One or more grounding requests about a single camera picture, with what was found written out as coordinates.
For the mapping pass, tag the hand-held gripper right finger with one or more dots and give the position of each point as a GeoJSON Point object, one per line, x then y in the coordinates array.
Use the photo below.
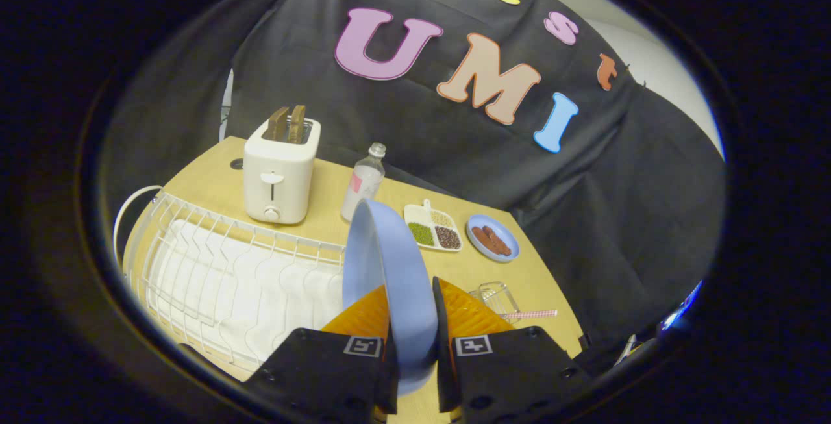
{"type": "Point", "coordinates": [500, 372]}

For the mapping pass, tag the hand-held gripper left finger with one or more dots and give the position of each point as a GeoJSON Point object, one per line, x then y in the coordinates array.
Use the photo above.
{"type": "Point", "coordinates": [324, 372]}

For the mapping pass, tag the pink checkered spoon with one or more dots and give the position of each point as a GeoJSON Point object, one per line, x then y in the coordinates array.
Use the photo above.
{"type": "Point", "coordinates": [529, 313]}

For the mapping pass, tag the small blue plate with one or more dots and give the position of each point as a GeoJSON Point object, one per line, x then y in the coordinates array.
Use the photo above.
{"type": "Point", "coordinates": [492, 237]}

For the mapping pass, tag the brown sausage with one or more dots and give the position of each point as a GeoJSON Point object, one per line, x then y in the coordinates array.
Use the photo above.
{"type": "Point", "coordinates": [498, 240]}
{"type": "Point", "coordinates": [483, 240]}

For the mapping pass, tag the white divided tray with grains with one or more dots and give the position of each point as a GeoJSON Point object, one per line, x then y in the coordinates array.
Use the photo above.
{"type": "Point", "coordinates": [434, 229]}

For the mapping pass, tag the clear plastic bottle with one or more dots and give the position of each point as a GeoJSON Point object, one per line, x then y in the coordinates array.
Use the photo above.
{"type": "Point", "coordinates": [363, 180]}

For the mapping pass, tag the white toaster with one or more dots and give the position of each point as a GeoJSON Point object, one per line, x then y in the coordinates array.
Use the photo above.
{"type": "Point", "coordinates": [280, 174]}

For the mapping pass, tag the brown toast slice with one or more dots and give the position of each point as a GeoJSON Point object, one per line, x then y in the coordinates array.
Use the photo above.
{"type": "Point", "coordinates": [278, 124]}
{"type": "Point", "coordinates": [297, 123]}

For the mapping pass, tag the black backdrop cloth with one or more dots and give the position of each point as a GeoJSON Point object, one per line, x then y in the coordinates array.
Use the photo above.
{"type": "Point", "coordinates": [454, 119]}

